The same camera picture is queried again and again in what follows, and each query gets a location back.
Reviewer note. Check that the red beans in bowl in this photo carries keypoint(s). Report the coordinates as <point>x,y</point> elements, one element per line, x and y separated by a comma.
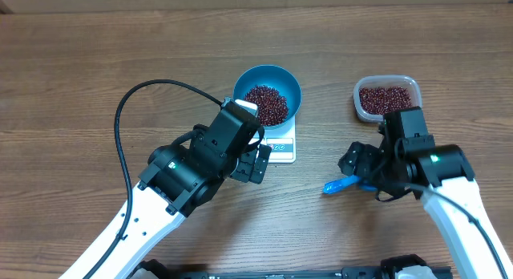
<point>272,106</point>

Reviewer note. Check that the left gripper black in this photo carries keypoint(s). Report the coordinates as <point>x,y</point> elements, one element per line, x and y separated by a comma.
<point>246,172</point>

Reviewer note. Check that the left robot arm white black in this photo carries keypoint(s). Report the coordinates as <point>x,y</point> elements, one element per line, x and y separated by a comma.
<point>179,177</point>

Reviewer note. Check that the blue bowl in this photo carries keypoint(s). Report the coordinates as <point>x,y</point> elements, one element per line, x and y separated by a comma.
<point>274,77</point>

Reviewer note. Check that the clear plastic container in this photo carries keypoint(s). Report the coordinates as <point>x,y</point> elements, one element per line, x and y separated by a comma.
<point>374,81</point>

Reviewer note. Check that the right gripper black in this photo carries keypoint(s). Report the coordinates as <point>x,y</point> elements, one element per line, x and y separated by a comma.
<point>362,163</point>

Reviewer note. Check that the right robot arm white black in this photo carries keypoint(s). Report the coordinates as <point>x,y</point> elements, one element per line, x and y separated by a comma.
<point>441,177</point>

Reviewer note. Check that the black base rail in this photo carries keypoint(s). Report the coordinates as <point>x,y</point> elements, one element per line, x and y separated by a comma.
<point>408,266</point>

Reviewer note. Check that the white kitchen scale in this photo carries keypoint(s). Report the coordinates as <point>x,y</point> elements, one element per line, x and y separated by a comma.
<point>282,140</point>

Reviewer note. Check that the blue plastic scoop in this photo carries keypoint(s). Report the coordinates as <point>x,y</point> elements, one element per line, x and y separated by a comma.
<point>342,184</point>

